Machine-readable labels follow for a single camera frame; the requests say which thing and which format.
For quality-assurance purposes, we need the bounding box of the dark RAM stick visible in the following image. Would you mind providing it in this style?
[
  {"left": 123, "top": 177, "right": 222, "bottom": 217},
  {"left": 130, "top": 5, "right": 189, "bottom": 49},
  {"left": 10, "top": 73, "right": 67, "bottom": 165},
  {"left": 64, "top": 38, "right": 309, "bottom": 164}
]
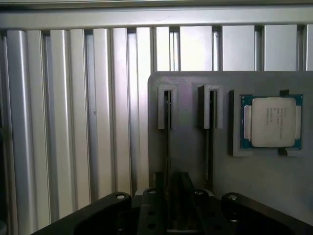
[
  {"left": 206, "top": 90, "right": 215, "bottom": 189},
  {"left": 164, "top": 91, "right": 171, "bottom": 196}
]

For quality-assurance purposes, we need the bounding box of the grey 3D-printed parts rack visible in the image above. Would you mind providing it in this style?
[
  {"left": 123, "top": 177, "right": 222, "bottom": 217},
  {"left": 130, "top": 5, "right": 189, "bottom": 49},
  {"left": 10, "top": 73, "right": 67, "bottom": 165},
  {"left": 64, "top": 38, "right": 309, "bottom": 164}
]
[{"left": 133, "top": 70, "right": 313, "bottom": 235}]

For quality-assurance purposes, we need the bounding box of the CPU with silver heat spreader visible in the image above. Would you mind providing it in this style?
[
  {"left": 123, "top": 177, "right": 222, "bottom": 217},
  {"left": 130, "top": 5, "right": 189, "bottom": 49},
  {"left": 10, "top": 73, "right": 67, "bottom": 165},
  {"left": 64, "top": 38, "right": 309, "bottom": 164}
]
[{"left": 239, "top": 95, "right": 304, "bottom": 150}]

